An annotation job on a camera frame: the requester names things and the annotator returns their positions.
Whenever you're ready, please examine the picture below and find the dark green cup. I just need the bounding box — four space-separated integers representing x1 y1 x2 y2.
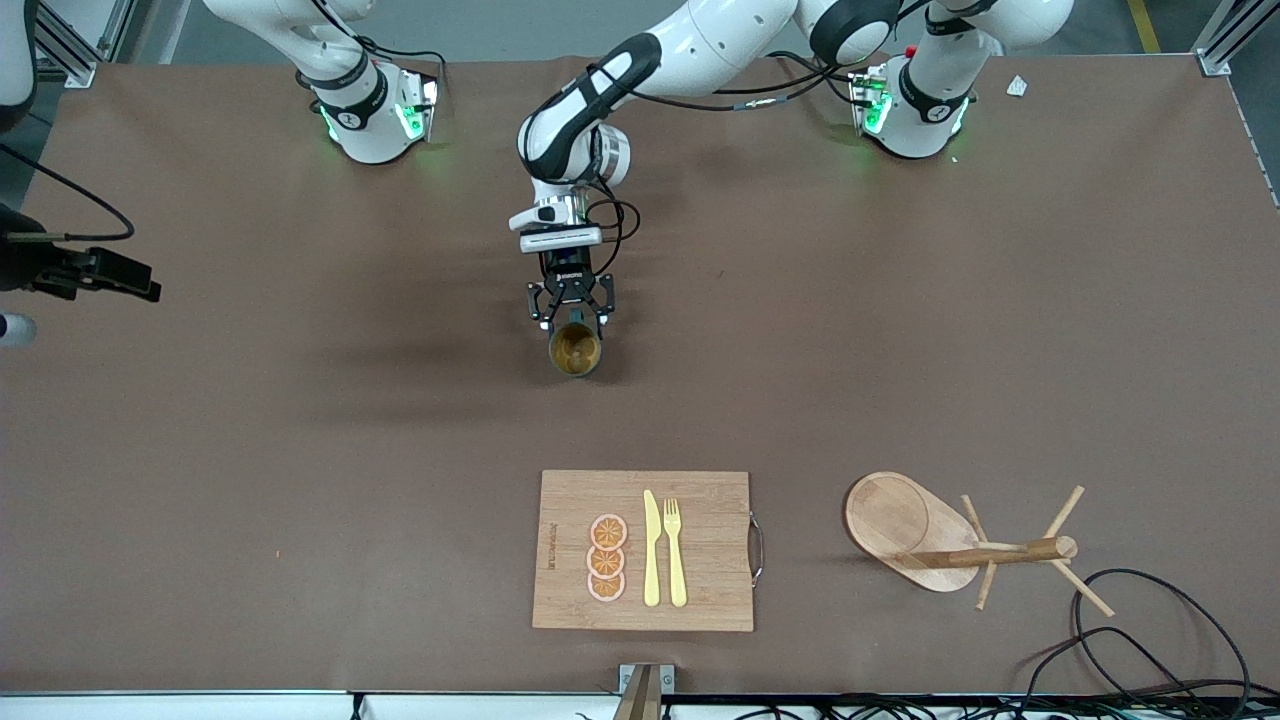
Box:
547 307 605 379

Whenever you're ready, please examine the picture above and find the brown table cover sheet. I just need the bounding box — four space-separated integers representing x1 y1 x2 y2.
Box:
0 52 1280 697

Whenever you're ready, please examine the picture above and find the yellow plastic knife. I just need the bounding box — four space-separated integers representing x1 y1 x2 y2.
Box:
643 489 662 608

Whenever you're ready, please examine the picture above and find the yellow plastic fork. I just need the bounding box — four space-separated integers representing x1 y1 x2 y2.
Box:
663 498 689 609

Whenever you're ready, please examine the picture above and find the bamboo cutting board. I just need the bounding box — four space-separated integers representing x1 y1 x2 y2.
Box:
532 470 766 633

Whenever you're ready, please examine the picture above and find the wooden mug tree rack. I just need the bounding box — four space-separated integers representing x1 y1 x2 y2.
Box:
843 471 1116 616

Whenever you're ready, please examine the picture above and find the brown mounting bar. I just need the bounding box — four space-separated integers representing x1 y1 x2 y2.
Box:
612 666 663 720

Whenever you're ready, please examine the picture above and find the aluminium frame post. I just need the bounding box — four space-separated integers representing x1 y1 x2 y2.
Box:
1194 0 1269 78
35 0 138 90

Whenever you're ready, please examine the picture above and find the black right arm base cable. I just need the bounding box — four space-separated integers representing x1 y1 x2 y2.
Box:
318 0 449 101

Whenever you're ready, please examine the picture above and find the black arm base cable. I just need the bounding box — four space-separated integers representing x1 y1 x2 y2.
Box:
318 0 449 101
766 49 873 107

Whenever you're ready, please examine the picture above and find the black left arm base cable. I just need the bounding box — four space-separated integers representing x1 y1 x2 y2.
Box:
766 49 873 107

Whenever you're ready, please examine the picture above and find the grey metal bracket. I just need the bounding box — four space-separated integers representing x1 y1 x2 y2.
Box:
619 663 676 696

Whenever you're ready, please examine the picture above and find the white table edge rail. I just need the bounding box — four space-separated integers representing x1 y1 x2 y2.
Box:
0 690 1280 720

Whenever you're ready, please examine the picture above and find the black looping cable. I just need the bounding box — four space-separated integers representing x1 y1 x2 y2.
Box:
1072 568 1254 701
1015 626 1206 706

